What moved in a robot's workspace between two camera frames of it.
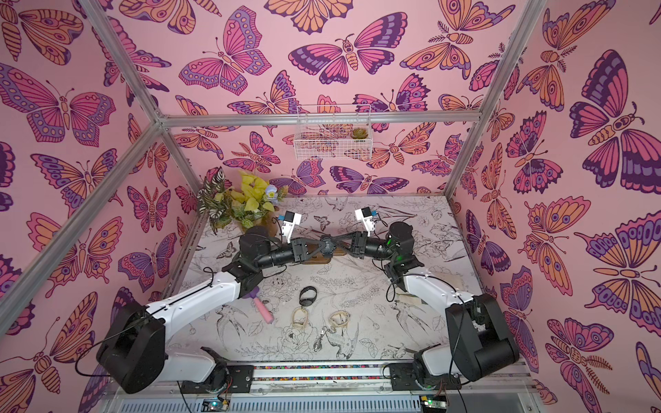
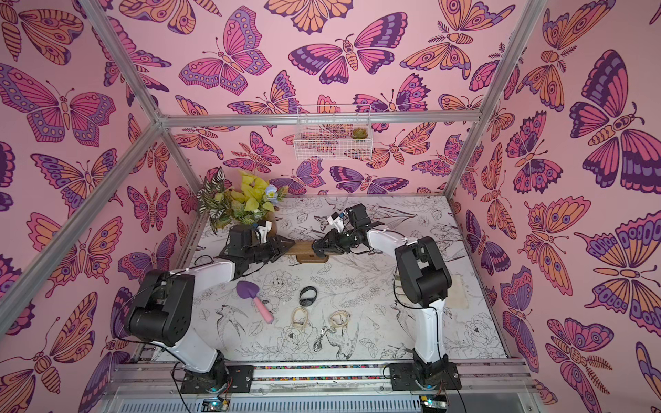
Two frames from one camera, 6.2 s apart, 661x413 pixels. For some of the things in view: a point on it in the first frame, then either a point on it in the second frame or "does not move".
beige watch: [339, 318] does not move
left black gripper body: [281, 256] → [263, 253]
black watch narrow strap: [307, 302] does not move
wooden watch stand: [320, 258] does not move
